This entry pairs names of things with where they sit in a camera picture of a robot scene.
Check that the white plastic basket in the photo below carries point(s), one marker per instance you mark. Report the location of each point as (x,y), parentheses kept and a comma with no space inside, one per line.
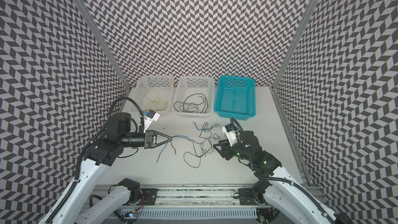
(194,97)
(154,93)

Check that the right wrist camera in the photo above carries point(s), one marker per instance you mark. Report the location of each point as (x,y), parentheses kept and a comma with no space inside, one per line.
(231,133)

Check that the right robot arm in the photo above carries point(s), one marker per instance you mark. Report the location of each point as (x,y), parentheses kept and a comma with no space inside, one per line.
(275,185)

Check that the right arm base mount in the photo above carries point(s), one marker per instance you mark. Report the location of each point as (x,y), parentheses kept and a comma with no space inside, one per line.
(249,196)

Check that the left white plastic basket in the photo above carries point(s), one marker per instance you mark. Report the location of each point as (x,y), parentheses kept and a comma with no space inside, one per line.
(154,93)

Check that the teal plastic basket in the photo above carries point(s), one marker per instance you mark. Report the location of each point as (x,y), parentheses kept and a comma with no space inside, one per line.
(235,97)

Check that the small circuit board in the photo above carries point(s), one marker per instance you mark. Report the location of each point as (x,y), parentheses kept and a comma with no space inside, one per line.
(132,215)

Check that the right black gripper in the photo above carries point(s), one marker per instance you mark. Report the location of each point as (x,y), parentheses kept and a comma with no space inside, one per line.
(226,148)

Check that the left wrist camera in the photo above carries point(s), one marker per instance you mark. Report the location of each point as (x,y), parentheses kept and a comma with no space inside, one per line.
(149,117)

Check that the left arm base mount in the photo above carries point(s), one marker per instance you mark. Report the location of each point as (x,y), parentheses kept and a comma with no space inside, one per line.
(146,196)

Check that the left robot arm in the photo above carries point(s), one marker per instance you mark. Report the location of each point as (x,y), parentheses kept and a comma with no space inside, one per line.
(126,126)

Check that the middle white plastic basket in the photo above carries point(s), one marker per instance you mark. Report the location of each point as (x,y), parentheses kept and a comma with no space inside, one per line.
(194,97)

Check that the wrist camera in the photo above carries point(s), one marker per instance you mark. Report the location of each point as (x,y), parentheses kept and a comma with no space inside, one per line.
(149,117)
(231,133)

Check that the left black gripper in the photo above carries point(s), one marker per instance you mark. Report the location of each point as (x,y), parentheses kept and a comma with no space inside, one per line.
(148,139)

